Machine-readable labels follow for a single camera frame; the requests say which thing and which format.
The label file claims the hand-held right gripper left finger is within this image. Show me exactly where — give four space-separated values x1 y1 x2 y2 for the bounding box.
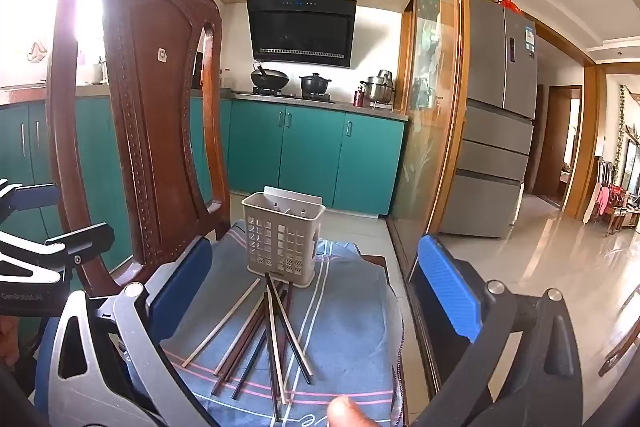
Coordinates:
47 237 221 427

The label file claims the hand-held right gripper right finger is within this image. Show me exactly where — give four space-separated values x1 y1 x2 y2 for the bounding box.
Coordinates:
415 234 587 427

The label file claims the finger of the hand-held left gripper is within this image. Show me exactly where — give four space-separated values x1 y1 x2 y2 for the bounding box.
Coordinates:
0 179 61 220
0 222 109 285

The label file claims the bunch of mixed chopsticks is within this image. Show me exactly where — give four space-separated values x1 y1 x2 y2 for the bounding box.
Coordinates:
181 274 316 423

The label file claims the beige plastic chopstick holder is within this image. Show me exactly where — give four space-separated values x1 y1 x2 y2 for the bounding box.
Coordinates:
241 186 327 290

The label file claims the person's right hand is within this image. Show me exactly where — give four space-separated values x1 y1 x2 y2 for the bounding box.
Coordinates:
330 396 373 427

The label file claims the teal base cabinet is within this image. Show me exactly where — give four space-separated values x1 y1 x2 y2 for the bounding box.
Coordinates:
220 97 409 218
0 84 221 275

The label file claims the blue striped towel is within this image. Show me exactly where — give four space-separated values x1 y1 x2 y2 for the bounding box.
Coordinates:
160 219 406 427

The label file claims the white ornament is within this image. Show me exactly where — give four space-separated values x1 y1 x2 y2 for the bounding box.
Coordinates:
26 38 50 64

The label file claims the carved wooden chair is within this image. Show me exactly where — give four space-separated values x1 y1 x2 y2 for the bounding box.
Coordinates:
45 0 401 308

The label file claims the grey refrigerator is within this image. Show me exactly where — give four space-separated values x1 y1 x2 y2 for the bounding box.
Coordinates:
440 0 540 240

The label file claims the brown wooden door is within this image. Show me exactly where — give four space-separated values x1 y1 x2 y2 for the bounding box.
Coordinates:
531 85 583 208

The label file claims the wood-framed glass sliding door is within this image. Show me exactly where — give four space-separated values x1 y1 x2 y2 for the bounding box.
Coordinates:
387 0 473 280

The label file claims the row of dining chairs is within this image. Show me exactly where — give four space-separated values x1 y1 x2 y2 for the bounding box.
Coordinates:
590 157 640 236

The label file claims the large steel stockpot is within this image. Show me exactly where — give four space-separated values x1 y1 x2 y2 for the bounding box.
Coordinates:
360 77 396 104

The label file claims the black gas hob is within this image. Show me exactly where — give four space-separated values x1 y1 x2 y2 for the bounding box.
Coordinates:
251 87 334 102

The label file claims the black wok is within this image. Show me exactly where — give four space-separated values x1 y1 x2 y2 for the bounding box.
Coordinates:
250 63 291 92

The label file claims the green hanging vine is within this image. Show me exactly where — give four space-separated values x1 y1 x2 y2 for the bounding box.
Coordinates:
612 84 629 188

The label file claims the black lidded pot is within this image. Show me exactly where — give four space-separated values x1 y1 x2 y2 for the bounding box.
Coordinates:
299 73 334 96

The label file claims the black range hood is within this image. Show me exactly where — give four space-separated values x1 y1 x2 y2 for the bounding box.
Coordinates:
246 0 358 68

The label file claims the wooden door frame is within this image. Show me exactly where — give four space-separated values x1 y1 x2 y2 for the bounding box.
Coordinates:
564 62 609 224

